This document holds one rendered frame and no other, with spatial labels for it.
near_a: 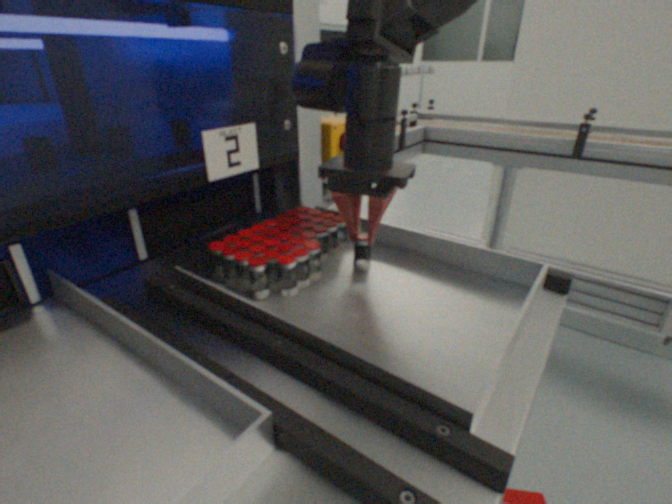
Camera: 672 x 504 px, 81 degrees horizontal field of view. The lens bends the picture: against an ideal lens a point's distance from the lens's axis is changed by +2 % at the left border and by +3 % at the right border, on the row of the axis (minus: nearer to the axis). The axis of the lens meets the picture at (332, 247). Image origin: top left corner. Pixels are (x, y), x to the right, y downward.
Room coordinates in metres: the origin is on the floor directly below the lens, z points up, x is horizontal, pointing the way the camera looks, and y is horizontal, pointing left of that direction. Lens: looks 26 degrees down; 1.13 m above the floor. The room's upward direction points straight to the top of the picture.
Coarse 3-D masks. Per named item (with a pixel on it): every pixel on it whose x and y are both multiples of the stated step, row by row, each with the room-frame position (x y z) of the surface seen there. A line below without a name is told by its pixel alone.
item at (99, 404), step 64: (0, 320) 0.33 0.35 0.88; (64, 320) 0.33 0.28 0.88; (128, 320) 0.29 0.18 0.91; (0, 384) 0.24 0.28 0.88; (64, 384) 0.24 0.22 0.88; (128, 384) 0.24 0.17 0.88; (192, 384) 0.23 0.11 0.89; (0, 448) 0.19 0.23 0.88; (64, 448) 0.19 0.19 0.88; (128, 448) 0.19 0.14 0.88; (192, 448) 0.18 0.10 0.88; (256, 448) 0.17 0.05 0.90
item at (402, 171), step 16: (352, 128) 0.43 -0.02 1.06; (368, 128) 0.42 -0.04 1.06; (384, 128) 0.42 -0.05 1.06; (352, 144) 0.43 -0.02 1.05; (368, 144) 0.42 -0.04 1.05; (384, 144) 0.42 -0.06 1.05; (336, 160) 0.47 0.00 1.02; (352, 160) 0.43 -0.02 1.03; (368, 160) 0.42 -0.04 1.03; (384, 160) 0.42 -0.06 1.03; (320, 176) 0.43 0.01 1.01; (368, 176) 0.41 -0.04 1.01; (384, 176) 0.41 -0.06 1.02; (400, 176) 0.40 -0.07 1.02
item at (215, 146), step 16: (240, 128) 0.52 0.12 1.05; (208, 144) 0.48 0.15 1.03; (224, 144) 0.50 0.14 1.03; (240, 144) 0.52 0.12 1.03; (208, 160) 0.48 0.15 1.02; (224, 160) 0.50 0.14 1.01; (240, 160) 0.52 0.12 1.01; (256, 160) 0.54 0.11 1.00; (208, 176) 0.47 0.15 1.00; (224, 176) 0.49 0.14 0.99
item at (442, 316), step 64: (384, 256) 0.48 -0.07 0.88; (448, 256) 0.46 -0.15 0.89; (512, 256) 0.42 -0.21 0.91; (256, 320) 0.31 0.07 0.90; (320, 320) 0.33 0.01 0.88; (384, 320) 0.33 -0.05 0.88; (448, 320) 0.33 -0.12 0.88; (512, 320) 0.33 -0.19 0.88; (384, 384) 0.23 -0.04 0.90; (448, 384) 0.24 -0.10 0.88
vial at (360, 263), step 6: (354, 240) 0.44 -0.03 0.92; (354, 246) 0.44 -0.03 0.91; (360, 246) 0.44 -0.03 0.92; (366, 246) 0.44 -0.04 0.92; (354, 252) 0.44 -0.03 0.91; (360, 252) 0.44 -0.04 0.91; (366, 252) 0.44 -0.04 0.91; (354, 258) 0.44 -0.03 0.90; (360, 258) 0.44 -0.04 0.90; (366, 258) 0.44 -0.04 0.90; (354, 264) 0.44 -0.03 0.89; (360, 264) 0.44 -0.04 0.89; (366, 264) 0.44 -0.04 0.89; (360, 270) 0.44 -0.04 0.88
